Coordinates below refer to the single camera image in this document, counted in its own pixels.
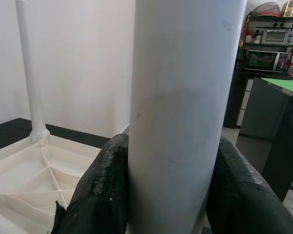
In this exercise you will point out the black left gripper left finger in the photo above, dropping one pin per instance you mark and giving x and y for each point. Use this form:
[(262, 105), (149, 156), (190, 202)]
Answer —
[(100, 190)]

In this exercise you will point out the green table mat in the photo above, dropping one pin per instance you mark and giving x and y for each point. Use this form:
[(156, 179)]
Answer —
[(288, 85)]

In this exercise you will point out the black metal shelf rack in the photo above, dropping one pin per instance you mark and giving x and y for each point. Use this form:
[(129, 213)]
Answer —
[(271, 47)]

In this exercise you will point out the black microwave oven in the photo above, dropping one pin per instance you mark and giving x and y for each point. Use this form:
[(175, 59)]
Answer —
[(258, 61)]

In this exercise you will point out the white plastic table top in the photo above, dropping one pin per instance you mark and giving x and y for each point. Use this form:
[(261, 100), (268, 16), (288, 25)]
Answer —
[(27, 175)]

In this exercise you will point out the brown woven basket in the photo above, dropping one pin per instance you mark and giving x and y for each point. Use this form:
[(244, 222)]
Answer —
[(267, 9)]

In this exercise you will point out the black covered table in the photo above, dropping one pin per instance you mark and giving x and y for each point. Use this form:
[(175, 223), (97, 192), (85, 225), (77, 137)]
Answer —
[(283, 146)]

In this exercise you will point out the gold patterned box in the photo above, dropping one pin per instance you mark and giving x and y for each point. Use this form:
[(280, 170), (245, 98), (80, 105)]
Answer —
[(291, 8)]

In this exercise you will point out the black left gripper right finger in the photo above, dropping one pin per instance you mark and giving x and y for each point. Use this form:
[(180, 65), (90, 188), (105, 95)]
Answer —
[(246, 202)]

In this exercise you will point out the silver toaster oven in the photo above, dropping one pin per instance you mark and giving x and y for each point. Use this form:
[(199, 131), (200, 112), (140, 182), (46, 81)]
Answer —
[(274, 37)]

